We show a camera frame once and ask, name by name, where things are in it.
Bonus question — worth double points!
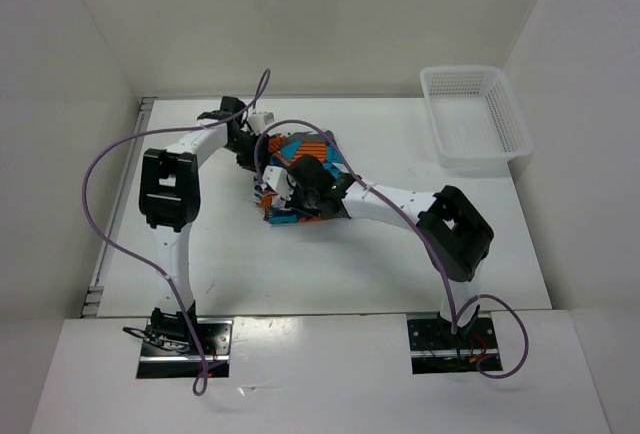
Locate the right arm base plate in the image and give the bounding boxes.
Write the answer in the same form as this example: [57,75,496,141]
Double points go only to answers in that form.
[407,315,503,375]

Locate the colourful patterned shorts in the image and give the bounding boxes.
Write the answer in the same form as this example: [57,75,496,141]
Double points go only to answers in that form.
[254,131,353,225]

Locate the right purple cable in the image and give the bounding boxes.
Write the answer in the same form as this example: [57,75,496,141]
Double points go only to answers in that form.
[253,119,531,379]

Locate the purple cable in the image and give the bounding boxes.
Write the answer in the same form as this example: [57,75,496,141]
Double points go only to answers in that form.
[81,68,274,399]
[253,119,531,379]

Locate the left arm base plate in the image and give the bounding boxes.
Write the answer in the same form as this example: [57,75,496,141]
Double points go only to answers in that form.
[136,319,233,380]

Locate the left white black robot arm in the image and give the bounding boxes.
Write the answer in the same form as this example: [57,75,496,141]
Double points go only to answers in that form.
[138,96,274,354]

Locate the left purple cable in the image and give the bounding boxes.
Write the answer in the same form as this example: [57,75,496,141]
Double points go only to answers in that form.
[81,68,274,399]

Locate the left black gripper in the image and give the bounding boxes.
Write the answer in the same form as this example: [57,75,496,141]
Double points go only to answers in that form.
[224,131,269,175]

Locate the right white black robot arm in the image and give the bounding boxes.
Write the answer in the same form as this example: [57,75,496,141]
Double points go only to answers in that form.
[286,155,494,347]

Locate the white plastic mesh basket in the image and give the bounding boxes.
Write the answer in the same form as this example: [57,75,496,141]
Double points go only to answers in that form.
[419,65,533,169]

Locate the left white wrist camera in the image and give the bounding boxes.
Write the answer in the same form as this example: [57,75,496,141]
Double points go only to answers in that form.
[247,112,275,135]

